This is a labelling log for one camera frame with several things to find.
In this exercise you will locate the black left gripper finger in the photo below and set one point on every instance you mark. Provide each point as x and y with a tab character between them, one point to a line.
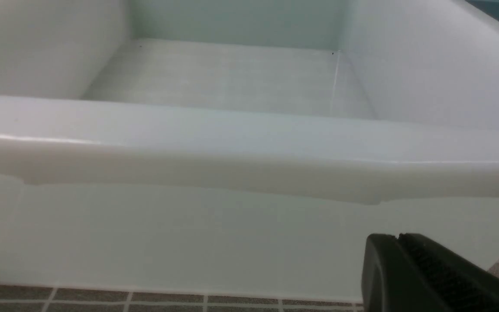
413	273

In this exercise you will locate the large white plastic tub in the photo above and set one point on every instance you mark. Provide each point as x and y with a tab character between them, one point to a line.
242	147

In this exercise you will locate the grey checked tablecloth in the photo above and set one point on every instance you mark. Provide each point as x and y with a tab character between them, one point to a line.
42	299

